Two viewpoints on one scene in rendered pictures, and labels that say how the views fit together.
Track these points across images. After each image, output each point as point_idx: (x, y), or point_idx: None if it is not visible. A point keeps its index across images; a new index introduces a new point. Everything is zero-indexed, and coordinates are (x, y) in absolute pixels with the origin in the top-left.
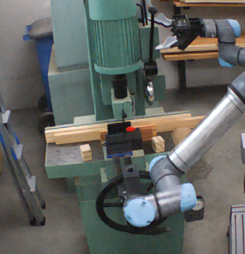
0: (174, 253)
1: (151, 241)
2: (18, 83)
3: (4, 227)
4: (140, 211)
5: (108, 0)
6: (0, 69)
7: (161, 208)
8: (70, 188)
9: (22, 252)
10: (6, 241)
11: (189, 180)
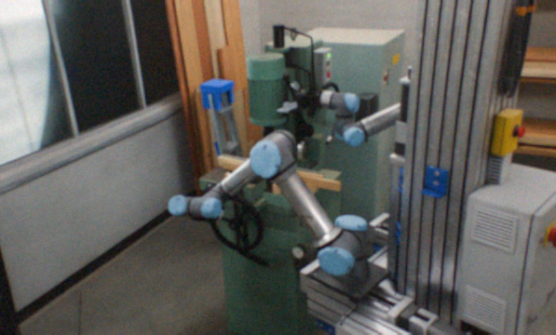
0: (290, 303)
1: (270, 277)
2: None
3: (206, 246)
4: (175, 203)
5: (252, 61)
6: None
7: (190, 207)
8: None
9: (200, 270)
10: (196, 257)
11: None
